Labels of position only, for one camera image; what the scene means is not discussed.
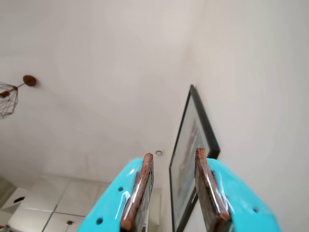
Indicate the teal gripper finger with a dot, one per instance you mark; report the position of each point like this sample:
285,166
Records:
236,205
116,200

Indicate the white cupboard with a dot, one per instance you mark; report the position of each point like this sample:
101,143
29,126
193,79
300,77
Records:
60,200

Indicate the round ceiling spotlight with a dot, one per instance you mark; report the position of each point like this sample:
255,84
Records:
158,153

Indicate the black framed picture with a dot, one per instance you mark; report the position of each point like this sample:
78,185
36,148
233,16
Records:
190,145

